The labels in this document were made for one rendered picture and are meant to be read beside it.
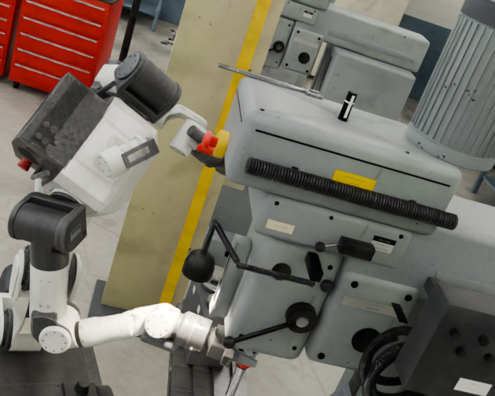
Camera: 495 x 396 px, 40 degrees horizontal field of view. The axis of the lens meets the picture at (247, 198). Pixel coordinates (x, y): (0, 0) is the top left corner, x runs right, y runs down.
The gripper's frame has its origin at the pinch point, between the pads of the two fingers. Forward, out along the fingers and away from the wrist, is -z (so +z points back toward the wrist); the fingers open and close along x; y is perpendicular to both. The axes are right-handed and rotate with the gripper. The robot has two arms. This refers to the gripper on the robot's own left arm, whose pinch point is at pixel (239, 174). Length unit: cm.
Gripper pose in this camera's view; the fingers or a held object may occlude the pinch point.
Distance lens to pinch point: 214.5
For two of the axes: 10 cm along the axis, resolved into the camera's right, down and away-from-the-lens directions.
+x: 5.9, 1.9, -7.9
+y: 5.0, -8.5, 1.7
